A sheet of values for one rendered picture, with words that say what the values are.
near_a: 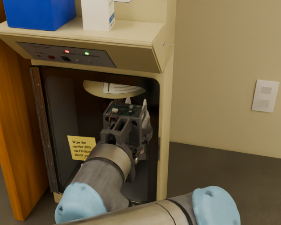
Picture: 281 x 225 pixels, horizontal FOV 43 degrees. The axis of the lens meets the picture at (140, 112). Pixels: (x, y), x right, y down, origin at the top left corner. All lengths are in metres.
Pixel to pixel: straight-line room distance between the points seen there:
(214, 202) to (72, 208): 0.19
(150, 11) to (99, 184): 0.36
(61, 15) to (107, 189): 0.35
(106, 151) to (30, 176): 0.51
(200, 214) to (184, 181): 0.73
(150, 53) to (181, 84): 0.61
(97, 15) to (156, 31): 0.11
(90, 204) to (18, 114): 0.50
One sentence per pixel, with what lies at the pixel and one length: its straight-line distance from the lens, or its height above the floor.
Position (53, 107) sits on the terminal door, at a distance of 0.90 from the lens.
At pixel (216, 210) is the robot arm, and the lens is 0.46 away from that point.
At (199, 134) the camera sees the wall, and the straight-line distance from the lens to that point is 1.35.
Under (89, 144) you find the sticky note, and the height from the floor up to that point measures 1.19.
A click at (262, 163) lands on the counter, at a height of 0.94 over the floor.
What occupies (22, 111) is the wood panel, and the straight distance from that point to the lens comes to 0.98.
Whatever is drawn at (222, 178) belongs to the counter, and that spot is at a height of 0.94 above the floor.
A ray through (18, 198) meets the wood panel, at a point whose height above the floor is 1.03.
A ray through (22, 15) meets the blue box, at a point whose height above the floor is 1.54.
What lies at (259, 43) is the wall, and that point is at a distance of 1.18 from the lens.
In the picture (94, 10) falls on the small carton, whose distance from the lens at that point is 0.68.
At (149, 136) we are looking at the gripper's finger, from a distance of 0.71.
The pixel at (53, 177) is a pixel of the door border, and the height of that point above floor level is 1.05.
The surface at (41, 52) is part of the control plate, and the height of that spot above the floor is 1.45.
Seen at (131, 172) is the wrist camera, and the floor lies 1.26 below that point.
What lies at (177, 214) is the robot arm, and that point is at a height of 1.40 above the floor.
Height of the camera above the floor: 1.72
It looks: 31 degrees down
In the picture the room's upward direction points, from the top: straight up
